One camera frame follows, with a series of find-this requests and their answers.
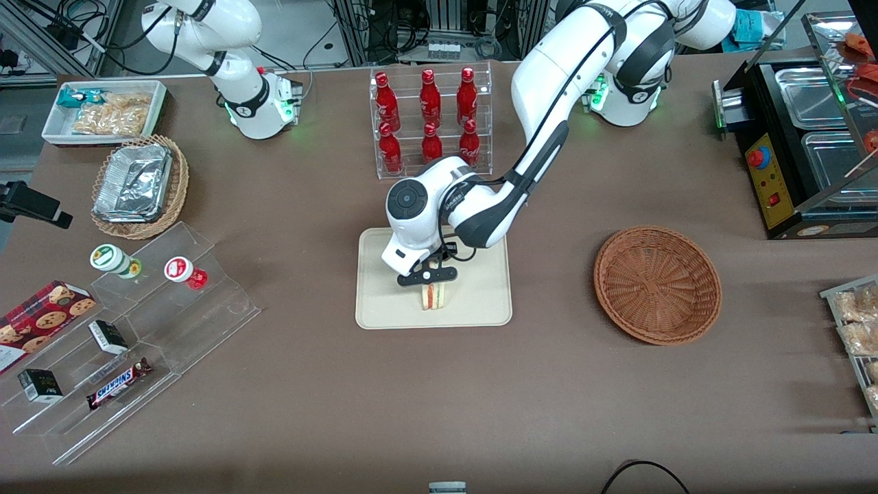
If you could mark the triangular sandwich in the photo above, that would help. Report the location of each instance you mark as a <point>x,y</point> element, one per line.
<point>433,296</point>

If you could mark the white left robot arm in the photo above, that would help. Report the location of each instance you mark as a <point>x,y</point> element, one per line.
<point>549,82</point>

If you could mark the beige plastic tray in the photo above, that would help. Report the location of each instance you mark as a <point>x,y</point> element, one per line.
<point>480,302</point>

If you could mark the dark brown wicker basket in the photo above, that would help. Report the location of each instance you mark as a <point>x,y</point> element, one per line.
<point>658,285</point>

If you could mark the light wicker basket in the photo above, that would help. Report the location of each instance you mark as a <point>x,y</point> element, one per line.
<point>178,185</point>

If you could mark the tray of packaged bread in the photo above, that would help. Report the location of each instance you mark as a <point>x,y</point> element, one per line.
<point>830,296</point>

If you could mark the clear acrylic bottle rack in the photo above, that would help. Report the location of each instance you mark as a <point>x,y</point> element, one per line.
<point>411,171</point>

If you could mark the red cola bottle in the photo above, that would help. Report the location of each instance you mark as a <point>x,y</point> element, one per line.
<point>432,145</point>
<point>467,96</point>
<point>430,97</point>
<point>469,144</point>
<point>386,99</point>
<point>390,152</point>

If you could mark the white power strip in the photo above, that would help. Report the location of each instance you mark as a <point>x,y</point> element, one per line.
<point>443,49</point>

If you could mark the grey box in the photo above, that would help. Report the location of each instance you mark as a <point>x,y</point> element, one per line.
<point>447,488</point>

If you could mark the clear acrylic stepped stand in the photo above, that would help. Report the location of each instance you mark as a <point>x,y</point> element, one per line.
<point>199,322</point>

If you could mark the red lid jar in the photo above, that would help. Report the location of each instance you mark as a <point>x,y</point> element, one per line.
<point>182,269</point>

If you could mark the aluminium foil container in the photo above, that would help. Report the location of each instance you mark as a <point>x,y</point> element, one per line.
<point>134,182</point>

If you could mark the green lid jar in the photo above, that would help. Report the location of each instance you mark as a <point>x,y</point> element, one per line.
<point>110,259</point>

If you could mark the small black box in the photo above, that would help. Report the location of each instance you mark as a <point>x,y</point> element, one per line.
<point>40,385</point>
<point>108,336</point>

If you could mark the snickers chocolate bar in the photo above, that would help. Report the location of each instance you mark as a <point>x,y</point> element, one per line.
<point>116,384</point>

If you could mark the clear bag of crackers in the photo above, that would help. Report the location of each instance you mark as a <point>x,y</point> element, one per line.
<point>116,115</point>

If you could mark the black food warmer appliance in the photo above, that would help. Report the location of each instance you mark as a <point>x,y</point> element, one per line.
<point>775,185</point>

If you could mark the teal snack packet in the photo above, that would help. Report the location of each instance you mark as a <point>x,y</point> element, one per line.
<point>75,97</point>

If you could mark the red cookie box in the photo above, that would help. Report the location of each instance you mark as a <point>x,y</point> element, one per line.
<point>41,319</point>

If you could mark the white rectangular bin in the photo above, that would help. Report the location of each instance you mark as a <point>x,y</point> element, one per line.
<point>55,127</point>

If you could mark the teal plastic bag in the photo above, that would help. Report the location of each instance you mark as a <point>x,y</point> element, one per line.
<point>754,31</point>

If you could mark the steel warmer pan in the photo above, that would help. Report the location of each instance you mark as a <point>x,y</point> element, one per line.
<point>809,96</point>
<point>833,165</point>

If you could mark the bagged bread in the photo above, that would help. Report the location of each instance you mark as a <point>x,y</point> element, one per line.
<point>861,338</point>
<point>857,305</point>
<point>872,372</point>
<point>873,396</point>

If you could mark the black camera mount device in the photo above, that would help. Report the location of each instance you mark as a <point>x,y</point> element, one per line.
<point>31,202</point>

